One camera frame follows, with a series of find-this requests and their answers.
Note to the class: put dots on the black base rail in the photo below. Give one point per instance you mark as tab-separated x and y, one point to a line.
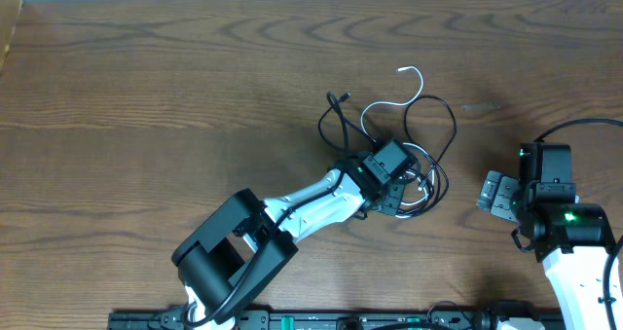
495	315

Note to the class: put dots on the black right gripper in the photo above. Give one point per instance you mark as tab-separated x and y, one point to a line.
500	188

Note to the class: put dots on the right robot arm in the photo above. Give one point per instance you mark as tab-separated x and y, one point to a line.
572	240

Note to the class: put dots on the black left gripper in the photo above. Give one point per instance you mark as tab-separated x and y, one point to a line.
394	200

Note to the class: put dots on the brown cardboard panel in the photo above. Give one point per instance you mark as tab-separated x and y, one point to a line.
9	13

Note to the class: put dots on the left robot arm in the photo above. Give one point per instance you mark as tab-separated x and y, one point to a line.
230	258

